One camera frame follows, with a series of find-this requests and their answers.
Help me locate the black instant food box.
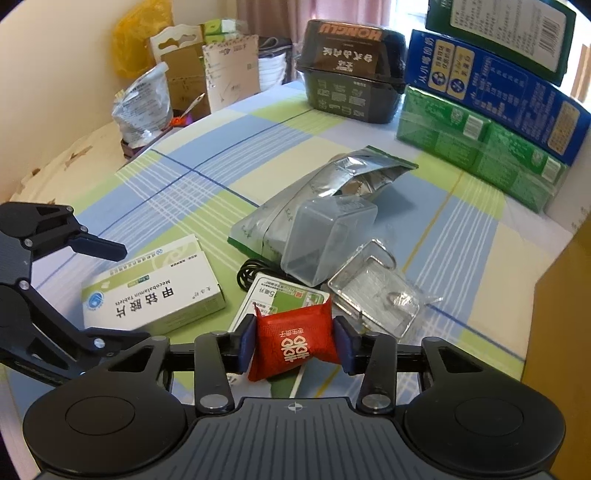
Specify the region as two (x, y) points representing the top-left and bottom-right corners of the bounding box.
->
(294, 19), (408, 124)

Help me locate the small red item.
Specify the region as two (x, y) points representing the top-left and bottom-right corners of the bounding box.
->
(168, 92), (206, 127)

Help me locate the dark brown small box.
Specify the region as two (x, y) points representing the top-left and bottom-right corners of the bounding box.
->
(121, 136), (153, 160)

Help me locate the yellow plastic bag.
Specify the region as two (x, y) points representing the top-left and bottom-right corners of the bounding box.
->
(112, 0), (174, 79)

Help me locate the green carton pack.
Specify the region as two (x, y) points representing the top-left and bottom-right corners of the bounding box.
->
(396, 85), (571, 214)

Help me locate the black cable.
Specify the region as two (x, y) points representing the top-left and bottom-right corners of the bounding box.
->
(236, 258), (296, 294)

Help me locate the dark green carton box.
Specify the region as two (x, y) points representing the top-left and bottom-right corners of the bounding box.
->
(425, 0), (578, 88)

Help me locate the brown cardboard box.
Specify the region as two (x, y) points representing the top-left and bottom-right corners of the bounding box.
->
(519, 222), (591, 416)

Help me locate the clear plastic container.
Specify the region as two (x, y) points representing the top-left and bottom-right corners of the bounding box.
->
(280, 194), (378, 288)

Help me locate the brown cardboard packaging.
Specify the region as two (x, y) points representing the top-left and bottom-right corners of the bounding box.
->
(148, 23), (211, 123)

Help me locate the clear plastic bag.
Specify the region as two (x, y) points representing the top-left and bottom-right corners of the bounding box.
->
(111, 62), (174, 148)

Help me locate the plaid tablecloth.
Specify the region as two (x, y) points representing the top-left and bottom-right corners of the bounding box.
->
(7, 83), (575, 416)

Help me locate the silver foil pouch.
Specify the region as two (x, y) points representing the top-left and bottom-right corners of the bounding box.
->
(227, 145), (419, 266)

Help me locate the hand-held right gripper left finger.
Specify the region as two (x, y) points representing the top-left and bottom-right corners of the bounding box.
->
(104, 315), (257, 415)

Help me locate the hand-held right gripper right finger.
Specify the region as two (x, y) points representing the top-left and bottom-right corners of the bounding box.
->
(332, 316), (486, 414)

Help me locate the red candy packet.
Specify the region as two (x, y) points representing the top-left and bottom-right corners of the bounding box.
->
(248, 295), (334, 383)

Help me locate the white green flat packet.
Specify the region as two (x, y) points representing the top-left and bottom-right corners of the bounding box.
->
(228, 272), (332, 398)

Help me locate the blue carton box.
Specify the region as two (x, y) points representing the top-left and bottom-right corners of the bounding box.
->
(406, 28), (591, 167)

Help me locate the stack of white bowls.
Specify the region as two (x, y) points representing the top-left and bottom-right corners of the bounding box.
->
(257, 37), (296, 88)

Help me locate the pink curtain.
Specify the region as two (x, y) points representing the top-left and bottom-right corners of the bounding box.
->
(238, 0), (432, 47)

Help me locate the green tissue box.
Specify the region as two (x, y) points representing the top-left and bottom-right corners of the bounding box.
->
(203, 18), (252, 44)

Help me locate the clear plastic blister packaging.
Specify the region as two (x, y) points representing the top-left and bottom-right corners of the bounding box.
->
(327, 237), (445, 341)

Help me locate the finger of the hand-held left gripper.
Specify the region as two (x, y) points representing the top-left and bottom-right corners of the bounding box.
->
(0, 282), (155, 376)
(0, 201), (129, 288)

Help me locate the white green medicine box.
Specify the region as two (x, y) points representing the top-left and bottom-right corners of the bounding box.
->
(82, 234), (227, 335)

